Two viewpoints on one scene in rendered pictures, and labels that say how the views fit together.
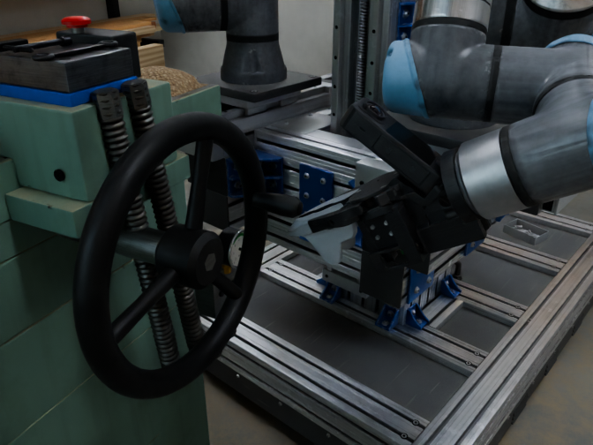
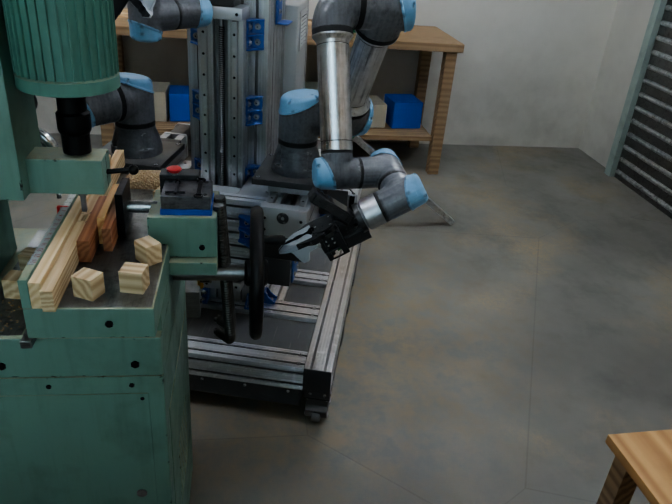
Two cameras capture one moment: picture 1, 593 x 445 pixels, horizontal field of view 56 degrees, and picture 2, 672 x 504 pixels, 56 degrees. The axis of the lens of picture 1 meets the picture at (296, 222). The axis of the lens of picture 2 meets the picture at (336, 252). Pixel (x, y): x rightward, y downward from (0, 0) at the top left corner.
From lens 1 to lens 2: 0.97 m
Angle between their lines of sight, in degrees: 32
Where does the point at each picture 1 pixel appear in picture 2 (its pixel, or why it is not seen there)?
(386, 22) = (241, 111)
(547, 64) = (380, 165)
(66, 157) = (208, 238)
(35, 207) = (191, 265)
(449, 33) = (343, 156)
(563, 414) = (361, 334)
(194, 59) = not seen: outside the picture
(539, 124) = (388, 192)
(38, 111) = (194, 220)
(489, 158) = (373, 207)
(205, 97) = not seen: hidden behind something
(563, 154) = (399, 203)
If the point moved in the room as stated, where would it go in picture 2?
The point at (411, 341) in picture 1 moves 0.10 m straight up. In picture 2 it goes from (272, 312) to (273, 288)
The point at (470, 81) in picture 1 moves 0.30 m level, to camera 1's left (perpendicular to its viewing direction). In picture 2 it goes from (354, 175) to (236, 196)
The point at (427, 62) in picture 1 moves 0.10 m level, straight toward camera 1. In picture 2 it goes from (336, 168) to (352, 185)
